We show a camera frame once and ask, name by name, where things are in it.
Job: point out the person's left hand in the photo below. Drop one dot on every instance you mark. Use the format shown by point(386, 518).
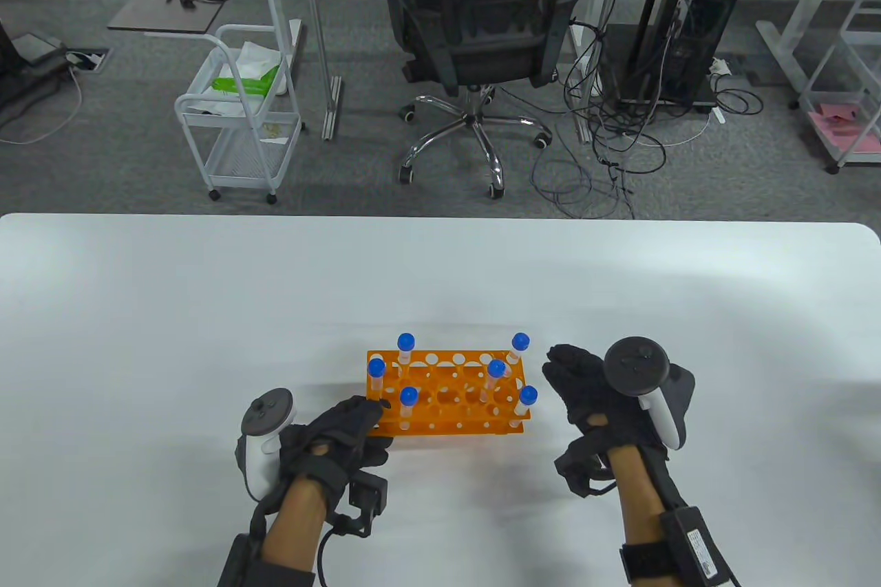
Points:
point(341, 432)

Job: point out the blue-capped clear test tube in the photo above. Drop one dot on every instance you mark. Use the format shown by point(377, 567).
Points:
point(409, 396)
point(520, 340)
point(495, 368)
point(406, 341)
point(528, 395)
point(376, 367)

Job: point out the black computer tower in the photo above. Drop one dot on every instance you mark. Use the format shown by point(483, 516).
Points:
point(688, 29)

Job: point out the black office chair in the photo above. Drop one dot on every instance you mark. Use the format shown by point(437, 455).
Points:
point(482, 29)

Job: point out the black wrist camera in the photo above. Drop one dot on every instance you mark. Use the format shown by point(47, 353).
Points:
point(368, 494)
point(575, 470)

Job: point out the black forearm battery pack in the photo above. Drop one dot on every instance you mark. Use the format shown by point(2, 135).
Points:
point(698, 546)
point(237, 563)

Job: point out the green packet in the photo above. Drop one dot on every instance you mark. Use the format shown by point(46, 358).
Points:
point(241, 84)

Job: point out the orange test tube rack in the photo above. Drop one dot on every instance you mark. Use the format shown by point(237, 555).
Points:
point(447, 408)

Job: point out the aluminium post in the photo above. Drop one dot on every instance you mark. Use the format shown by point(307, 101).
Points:
point(332, 109)

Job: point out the person's right hand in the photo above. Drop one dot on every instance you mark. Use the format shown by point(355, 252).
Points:
point(585, 394)

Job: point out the white power strip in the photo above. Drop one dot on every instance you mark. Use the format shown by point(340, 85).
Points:
point(719, 66)

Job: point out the floor socket box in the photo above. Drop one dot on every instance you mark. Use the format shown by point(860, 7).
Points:
point(86, 59)

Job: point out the pink sheets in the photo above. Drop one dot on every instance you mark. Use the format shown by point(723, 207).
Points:
point(846, 133)

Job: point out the grey and white controller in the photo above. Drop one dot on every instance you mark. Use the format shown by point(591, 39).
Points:
point(258, 463)
point(637, 367)

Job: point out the white rolling cart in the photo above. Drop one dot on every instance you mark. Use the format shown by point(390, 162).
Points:
point(241, 160)

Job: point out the white cloth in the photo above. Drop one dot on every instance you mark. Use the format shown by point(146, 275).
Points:
point(258, 57)

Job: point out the white desk leg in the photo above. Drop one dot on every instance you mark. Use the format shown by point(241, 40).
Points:
point(781, 43)
point(586, 129)

